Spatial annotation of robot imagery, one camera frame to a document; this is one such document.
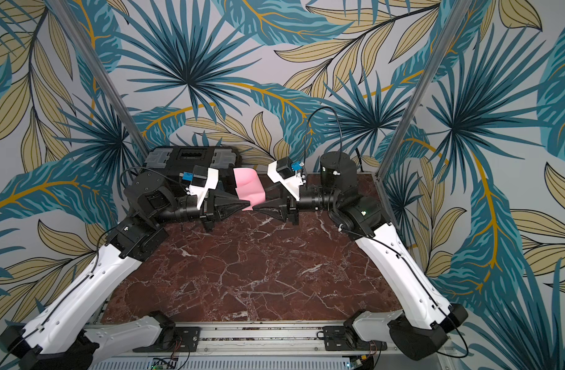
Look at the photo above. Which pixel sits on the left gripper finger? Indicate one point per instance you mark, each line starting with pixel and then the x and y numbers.
pixel 222 197
pixel 224 209

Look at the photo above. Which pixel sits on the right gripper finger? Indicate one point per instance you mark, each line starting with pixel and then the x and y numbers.
pixel 274 201
pixel 273 212

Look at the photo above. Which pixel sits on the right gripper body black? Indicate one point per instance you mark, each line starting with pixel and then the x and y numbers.
pixel 293 206

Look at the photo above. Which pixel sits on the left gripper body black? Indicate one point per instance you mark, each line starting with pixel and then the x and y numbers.
pixel 209 213

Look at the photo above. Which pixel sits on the pink square paper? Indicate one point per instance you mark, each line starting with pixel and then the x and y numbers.
pixel 249 187

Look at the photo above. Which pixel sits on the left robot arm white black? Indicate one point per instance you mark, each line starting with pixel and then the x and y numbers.
pixel 57 339

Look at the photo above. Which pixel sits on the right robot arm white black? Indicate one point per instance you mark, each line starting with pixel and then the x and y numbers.
pixel 421 328

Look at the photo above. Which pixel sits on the black plastic toolbox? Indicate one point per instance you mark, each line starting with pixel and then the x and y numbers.
pixel 173 160

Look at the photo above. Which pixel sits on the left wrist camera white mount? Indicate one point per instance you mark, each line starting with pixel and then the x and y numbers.
pixel 201 180

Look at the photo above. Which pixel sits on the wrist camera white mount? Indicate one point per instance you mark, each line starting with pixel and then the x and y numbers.
pixel 288 174
pixel 201 180

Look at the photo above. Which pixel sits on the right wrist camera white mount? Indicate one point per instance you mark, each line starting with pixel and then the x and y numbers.
pixel 288 174

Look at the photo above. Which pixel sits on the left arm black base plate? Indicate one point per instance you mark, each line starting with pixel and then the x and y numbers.
pixel 177 339

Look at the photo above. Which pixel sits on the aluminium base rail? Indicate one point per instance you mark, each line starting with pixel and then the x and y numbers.
pixel 271 345

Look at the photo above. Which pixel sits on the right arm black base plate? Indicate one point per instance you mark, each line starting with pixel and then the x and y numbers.
pixel 342 339

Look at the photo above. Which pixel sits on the left aluminium frame post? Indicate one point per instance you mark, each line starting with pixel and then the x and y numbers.
pixel 84 46

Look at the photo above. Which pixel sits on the aluminium frame post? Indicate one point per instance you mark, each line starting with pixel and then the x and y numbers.
pixel 84 46
pixel 448 33

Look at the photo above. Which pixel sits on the right aluminium frame post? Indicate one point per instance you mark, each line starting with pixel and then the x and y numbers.
pixel 448 33

